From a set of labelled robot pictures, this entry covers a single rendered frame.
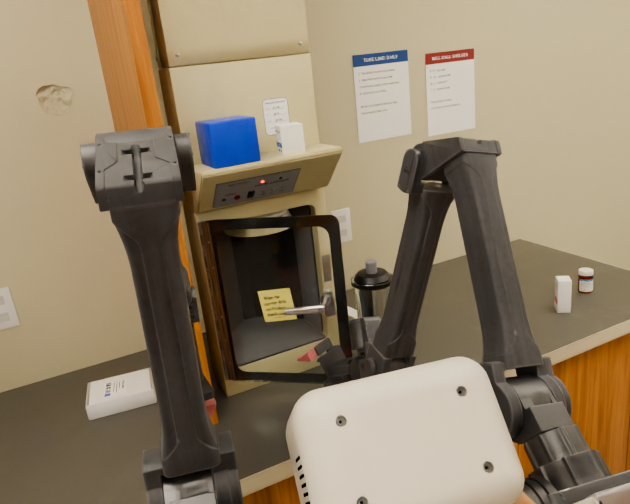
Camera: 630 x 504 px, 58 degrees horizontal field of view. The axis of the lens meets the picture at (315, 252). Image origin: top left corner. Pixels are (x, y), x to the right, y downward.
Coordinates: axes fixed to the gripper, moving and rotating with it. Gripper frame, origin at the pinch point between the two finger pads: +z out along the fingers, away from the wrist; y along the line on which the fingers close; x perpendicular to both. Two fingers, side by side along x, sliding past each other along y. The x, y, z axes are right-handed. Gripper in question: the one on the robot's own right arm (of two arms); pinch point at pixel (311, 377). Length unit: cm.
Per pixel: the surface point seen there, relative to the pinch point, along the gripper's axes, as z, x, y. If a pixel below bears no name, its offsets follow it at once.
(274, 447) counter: 5.6, 12.6, -8.5
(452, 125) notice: 5, -113, 36
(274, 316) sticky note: 5.6, -2.9, 14.6
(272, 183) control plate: -4.9, -10.4, 41.4
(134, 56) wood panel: -9, 11, 72
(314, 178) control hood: -7.5, -20.5, 38.5
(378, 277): -5.1, -28.6, 10.4
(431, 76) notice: 1, -106, 54
